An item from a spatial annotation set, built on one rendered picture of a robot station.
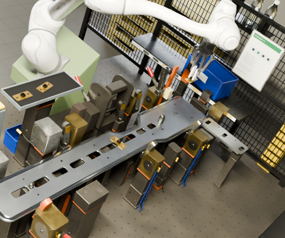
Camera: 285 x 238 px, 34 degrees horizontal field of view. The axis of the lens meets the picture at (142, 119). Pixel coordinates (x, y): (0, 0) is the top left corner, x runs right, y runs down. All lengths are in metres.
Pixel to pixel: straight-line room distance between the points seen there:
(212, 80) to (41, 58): 1.00
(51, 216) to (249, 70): 1.61
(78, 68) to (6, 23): 2.28
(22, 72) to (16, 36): 1.91
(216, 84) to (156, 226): 0.93
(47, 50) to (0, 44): 2.00
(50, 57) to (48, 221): 1.13
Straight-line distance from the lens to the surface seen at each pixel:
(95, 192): 1.92
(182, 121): 2.55
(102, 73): 3.22
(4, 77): 4.13
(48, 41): 2.59
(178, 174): 2.58
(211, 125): 2.63
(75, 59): 2.72
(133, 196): 2.35
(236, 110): 2.82
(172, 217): 2.44
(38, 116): 2.18
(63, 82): 2.20
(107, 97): 2.20
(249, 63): 2.87
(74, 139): 2.15
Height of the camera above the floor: 2.41
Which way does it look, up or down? 36 degrees down
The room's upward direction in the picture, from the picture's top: 24 degrees clockwise
